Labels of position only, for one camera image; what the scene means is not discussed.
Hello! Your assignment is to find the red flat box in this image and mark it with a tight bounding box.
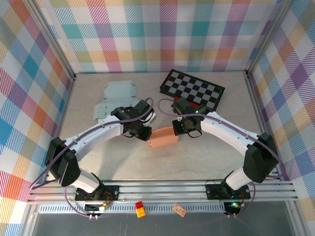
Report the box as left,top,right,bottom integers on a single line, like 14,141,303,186
173,97,200,109

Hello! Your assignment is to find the red and yellow toy brick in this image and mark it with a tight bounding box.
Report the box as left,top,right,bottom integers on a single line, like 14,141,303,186
134,201,146,218

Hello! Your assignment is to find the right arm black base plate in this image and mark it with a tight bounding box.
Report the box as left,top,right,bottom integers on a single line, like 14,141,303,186
205,183,251,200

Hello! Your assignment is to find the light blue paper box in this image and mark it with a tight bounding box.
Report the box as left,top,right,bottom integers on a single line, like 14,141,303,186
93,82,145,123

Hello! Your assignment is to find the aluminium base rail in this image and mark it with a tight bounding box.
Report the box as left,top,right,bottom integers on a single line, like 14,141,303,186
27,179,300,204

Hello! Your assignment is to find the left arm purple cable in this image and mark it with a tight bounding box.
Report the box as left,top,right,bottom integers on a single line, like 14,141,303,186
29,97,155,218

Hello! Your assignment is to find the slotted grey cable duct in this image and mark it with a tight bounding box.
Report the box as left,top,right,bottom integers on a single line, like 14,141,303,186
38,204,228,214

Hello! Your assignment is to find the aluminium side rail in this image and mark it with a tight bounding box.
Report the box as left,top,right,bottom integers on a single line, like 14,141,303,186
245,71,283,182

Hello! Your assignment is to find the aluminium frame post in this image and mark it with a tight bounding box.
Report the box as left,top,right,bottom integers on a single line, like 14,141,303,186
244,0,296,77
23,0,77,81

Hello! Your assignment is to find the pink paper box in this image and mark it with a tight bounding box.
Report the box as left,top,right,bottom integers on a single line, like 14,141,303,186
148,126,180,149

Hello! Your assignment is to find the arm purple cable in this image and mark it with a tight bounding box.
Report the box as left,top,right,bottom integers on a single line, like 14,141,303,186
29,97,155,218
157,98,286,218

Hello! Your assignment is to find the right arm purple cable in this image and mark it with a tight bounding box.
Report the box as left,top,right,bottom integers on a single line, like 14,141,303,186
157,98,286,218

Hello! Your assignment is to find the black box with green light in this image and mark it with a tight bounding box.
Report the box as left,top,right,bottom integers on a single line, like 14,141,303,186
223,201,242,215

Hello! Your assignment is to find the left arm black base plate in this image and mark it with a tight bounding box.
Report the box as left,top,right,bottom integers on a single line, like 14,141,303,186
74,184,120,201

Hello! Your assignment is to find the small brown printed tag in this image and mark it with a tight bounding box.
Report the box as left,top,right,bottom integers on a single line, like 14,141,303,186
172,203,187,217

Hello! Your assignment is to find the black box with yellow connector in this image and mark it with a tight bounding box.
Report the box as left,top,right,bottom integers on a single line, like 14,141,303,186
85,203,110,214

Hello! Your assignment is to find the black and grey checkerboard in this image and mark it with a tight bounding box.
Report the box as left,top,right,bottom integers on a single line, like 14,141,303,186
159,69,226,114

